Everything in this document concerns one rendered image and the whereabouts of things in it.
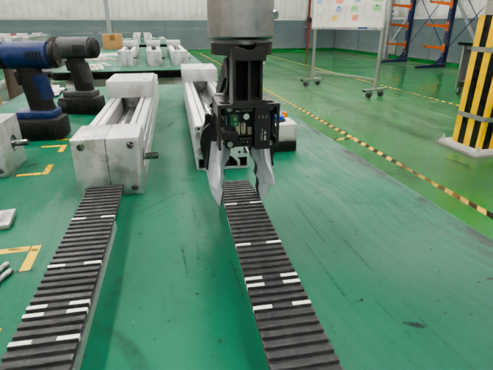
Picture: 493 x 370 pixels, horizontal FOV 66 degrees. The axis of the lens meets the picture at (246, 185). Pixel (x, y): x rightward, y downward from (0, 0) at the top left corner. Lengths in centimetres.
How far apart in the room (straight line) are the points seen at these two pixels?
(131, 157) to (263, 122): 26
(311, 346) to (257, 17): 32
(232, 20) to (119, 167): 30
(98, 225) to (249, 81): 24
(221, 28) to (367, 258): 31
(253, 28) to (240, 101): 8
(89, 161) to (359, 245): 41
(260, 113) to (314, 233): 18
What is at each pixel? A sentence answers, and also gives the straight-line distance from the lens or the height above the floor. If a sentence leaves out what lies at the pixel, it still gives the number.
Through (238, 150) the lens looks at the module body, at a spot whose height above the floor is 82.
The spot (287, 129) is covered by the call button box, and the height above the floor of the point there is 83.
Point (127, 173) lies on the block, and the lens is 63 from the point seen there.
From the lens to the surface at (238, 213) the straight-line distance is 48.
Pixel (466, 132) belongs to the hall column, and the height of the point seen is 15.
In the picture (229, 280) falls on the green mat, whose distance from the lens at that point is 42.
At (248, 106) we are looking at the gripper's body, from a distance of 42.
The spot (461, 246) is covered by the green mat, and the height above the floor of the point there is 78.
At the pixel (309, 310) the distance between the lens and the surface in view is 34.
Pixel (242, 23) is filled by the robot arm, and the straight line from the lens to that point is 43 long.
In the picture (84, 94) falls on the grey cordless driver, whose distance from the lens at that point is 126.
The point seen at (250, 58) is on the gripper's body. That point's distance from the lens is 42.
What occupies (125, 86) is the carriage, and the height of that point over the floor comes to 89.
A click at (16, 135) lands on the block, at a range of 86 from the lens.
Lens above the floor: 103
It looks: 23 degrees down
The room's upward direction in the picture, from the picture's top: straight up
